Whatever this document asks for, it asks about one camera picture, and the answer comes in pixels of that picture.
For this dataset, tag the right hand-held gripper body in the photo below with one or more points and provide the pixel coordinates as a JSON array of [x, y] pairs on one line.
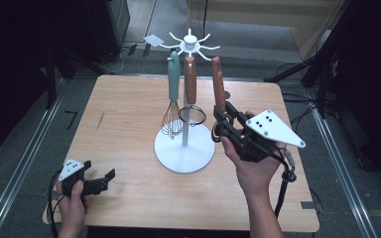
[[273, 130]]

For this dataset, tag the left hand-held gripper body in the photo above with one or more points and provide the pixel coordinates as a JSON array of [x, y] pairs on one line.
[[71, 168]]

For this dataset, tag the white utensil rack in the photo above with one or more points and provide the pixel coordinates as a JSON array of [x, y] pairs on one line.
[[185, 158]]

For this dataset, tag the person's left hand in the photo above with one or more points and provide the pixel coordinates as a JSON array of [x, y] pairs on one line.
[[74, 210]]

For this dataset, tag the person's right hand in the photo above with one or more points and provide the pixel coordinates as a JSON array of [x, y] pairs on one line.
[[258, 178]]

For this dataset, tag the dark round table grommet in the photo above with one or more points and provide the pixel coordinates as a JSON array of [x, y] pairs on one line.
[[228, 95]]

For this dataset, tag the black metal stand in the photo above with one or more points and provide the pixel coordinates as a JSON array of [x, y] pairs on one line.
[[50, 82], [322, 82]]

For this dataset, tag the grey tape strip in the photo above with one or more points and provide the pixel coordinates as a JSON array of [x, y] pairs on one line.
[[308, 205]]

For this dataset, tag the light wooden cabinet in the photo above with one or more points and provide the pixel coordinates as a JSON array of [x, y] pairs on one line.
[[244, 13]]

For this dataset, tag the white paper sheet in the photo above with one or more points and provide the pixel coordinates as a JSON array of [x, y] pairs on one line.
[[153, 40]]

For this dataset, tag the black cabinet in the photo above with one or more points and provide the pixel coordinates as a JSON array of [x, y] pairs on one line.
[[109, 29]]

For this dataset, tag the metal floor rail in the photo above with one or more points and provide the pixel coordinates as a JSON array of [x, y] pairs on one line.
[[16, 172], [340, 165]]

